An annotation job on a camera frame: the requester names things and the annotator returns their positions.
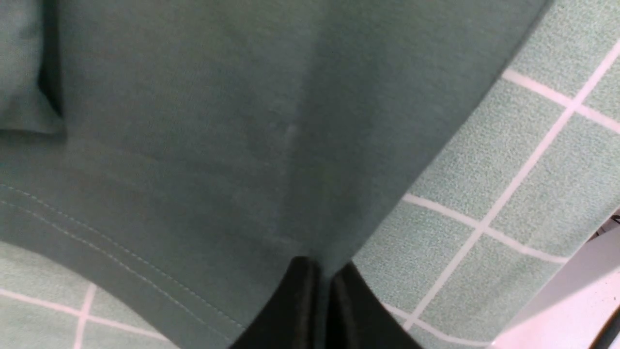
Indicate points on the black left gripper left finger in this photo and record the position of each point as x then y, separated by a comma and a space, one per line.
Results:
288, 318

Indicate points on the green checkered tablecloth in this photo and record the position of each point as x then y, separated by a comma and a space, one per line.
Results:
482, 241

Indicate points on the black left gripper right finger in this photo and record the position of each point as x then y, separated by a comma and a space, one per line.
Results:
356, 319

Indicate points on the green long-sleeve shirt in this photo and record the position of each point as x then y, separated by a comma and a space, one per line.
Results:
180, 153

